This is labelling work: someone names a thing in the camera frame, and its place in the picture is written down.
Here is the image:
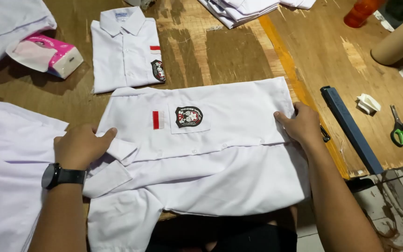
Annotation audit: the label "person's right hand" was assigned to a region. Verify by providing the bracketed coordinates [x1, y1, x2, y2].
[274, 102, 325, 148]

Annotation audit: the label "person's left hand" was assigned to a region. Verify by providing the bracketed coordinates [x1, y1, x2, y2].
[53, 124, 118, 171]

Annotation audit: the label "white uniform shirt with badge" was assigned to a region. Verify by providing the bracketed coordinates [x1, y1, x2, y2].
[83, 77, 311, 252]

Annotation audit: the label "black wristwatch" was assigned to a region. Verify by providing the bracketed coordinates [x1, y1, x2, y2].
[41, 163, 87, 190]

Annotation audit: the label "dark blue long bar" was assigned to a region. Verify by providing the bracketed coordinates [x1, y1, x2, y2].
[320, 86, 385, 175]

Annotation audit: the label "white plastic piece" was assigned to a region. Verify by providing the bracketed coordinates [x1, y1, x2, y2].
[356, 93, 381, 115]

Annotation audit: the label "pile of white shirts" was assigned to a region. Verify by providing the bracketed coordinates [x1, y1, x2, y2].
[0, 83, 70, 252]

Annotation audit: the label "pink tissue pack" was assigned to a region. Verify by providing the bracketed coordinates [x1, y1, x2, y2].
[6, 33, 84, 79]

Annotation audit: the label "folded white uniform shirt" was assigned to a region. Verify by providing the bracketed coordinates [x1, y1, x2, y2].
[90, 6, 166, 94]

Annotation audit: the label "cardboard tube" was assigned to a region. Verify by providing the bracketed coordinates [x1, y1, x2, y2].
[370, 19, 403, 66]

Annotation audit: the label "orange plastic bottle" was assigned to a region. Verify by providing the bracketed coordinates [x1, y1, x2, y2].
[344, 0, 386, 28]

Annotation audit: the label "stack of folded white shirts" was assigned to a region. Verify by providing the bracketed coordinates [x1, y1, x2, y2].
[198, 0, 317, 29]

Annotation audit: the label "person's black shorts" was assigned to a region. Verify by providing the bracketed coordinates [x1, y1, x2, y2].
[146, 206, 298, 252]

